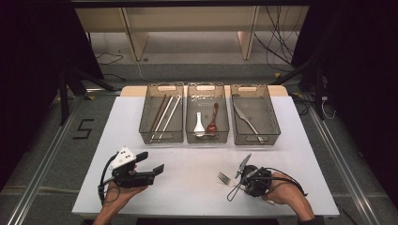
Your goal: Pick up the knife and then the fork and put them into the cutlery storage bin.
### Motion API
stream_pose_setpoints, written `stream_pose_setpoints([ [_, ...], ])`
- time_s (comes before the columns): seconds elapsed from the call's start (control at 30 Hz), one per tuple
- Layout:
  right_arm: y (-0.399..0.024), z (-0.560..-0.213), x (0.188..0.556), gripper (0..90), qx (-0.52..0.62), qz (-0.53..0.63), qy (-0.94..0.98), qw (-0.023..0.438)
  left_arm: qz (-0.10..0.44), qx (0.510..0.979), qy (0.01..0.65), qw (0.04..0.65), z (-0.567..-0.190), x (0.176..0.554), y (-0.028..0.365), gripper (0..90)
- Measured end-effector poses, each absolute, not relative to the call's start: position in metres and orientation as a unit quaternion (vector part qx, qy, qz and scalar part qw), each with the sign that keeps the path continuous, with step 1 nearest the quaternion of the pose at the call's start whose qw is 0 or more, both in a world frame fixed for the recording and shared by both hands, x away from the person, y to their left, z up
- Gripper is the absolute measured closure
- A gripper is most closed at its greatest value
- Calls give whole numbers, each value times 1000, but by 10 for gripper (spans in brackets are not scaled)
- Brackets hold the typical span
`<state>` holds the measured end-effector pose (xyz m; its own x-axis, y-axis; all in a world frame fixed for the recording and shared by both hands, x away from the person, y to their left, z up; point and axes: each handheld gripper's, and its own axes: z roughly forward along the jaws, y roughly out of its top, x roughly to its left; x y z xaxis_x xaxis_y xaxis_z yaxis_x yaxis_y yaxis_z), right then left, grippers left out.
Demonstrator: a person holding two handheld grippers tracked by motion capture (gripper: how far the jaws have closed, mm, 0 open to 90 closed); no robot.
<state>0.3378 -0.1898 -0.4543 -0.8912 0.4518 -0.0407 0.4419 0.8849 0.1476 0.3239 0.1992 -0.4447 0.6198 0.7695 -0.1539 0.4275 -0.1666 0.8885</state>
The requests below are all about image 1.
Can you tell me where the white cable with plug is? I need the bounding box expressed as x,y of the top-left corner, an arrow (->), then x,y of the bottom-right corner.
320,95 -> 337,121

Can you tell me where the black floor cable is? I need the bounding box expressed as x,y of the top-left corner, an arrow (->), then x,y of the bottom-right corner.
101,72 -> 127,83
93,51 -> 125,66

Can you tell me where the white floor cable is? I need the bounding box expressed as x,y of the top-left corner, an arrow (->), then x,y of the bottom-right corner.
134,59 -> 158,83

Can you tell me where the black metal stand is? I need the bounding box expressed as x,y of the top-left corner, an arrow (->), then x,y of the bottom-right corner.
57,64 -> 118,126
271,54 -> 328,121

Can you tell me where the light wooden desk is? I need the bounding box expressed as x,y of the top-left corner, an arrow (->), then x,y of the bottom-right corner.
73,5 -> 312,62

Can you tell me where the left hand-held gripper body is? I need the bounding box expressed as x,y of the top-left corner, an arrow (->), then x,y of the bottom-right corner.
110,145 -> 157,189

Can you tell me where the person's left hand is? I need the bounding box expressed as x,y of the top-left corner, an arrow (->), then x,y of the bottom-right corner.
102,182 -> 148,208

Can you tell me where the white spoon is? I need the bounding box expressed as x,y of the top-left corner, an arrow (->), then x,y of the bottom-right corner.
192,112 -> 207,139

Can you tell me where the dark curtain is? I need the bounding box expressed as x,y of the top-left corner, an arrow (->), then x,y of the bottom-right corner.
0,0 -> 104,191
290,0 -> 398,209

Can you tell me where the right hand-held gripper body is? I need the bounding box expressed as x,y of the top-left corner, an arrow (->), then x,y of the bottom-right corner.
234,152 -> 273,199

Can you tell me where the bundle of black cables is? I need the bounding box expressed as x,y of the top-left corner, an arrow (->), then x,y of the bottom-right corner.
253,5 -> 303,73

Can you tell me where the grey transparent plastic bin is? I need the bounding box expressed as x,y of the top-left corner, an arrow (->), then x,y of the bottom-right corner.
185,82 -> 231,144
138,82 -> 186,144
229,83 -> 283,146

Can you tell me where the reddish-brown spoon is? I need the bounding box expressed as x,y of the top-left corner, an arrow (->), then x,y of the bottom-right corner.
206,102 -> 220,135

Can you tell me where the silver table knife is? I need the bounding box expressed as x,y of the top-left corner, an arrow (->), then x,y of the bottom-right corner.
233,102 -> 266,144

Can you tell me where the aluminium floor rail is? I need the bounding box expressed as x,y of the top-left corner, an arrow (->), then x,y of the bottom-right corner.
308,104 -> 382,225
6,93 -> 85,225

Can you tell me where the right hand-held gripper cable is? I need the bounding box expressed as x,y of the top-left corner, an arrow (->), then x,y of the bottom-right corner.
226,167 -> 310,203

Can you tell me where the silver fork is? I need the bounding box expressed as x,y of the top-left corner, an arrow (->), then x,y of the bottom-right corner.
218,172 -> 276,206

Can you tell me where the person's right hand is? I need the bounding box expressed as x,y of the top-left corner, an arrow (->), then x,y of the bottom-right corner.
261,172 -> 310,211

